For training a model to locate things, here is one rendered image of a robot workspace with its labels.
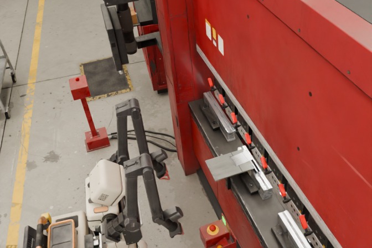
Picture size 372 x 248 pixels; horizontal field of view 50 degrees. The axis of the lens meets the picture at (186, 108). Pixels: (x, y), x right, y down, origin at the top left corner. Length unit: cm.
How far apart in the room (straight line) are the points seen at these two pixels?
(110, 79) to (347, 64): 417
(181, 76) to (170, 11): 55
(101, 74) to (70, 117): 83
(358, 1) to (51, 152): 360
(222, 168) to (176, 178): 133
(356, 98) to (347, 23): 24
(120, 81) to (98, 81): 29
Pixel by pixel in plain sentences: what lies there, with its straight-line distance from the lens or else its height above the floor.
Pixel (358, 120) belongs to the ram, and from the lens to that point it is 141.
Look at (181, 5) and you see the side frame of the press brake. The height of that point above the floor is 172.
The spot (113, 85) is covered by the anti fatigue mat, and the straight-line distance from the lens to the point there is 512.
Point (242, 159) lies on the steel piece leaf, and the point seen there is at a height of 100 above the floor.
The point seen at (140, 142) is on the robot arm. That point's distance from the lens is 231.
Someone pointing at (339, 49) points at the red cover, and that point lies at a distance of 137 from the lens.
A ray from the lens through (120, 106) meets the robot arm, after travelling 216.
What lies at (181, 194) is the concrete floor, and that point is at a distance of 375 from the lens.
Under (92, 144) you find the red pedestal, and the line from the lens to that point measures 429.
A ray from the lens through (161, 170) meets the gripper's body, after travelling 250.
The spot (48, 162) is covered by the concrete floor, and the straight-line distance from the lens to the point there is 439.
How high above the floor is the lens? 294
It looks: 40 degrees down
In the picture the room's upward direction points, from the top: 6 degrees counter-clockwise
